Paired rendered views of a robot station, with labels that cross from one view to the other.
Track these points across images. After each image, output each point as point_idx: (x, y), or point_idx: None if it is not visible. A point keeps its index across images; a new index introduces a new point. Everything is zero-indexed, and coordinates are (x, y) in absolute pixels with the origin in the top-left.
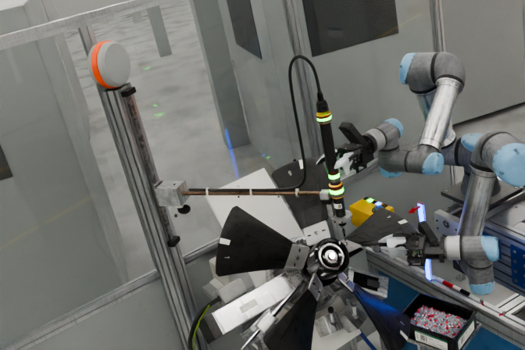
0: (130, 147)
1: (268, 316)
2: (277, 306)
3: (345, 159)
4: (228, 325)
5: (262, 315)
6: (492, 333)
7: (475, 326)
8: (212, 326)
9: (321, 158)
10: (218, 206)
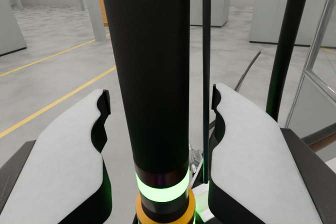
0: None
1: (192, 159)
2: (195, 170)
3: (52, 122)
4: (210, 133)
5: (201, 159)
6: None
7: None
8: (214, 121)
9: (213, 84)
10: None
